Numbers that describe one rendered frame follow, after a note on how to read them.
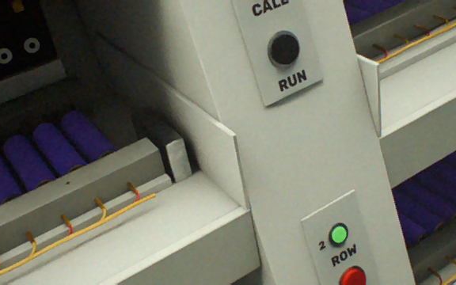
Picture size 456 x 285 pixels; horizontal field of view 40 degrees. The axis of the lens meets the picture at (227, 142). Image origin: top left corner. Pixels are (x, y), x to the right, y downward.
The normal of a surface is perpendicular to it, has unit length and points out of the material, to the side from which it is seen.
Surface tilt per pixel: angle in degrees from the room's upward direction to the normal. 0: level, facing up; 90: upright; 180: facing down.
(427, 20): 107
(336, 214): 90
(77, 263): 17
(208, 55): 90
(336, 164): 90
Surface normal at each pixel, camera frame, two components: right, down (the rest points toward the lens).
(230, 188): -0.84, 0.41
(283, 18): 0.46, 0.15
